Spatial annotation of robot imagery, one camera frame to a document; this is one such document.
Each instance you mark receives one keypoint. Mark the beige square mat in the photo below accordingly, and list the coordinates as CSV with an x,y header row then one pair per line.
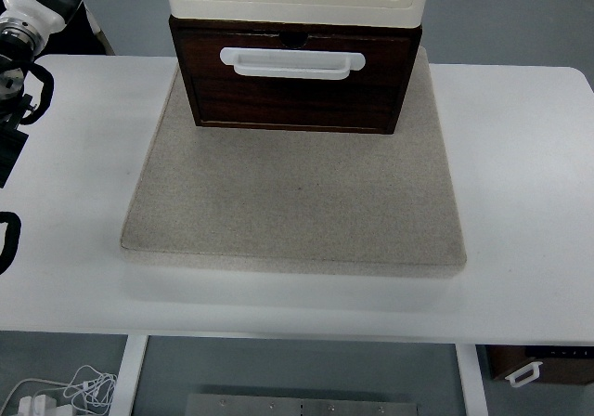
x,y
297,202

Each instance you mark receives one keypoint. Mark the cream upper cabinet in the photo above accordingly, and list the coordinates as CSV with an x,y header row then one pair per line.
x,y
297,9

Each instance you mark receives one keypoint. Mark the dark brown drawer housing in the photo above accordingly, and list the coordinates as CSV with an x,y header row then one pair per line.
x,y
223,27

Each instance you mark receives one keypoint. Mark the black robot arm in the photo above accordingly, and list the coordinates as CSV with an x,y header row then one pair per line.
x,y
18,40

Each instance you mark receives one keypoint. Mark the white table leg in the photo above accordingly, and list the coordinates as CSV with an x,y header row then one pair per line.
x,y
127,379
471,383

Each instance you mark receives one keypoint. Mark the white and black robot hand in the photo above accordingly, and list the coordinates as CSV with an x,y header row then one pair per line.
x,y
42,9

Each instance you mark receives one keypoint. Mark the white charger plug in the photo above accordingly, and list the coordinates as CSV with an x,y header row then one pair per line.
x,y
37,406

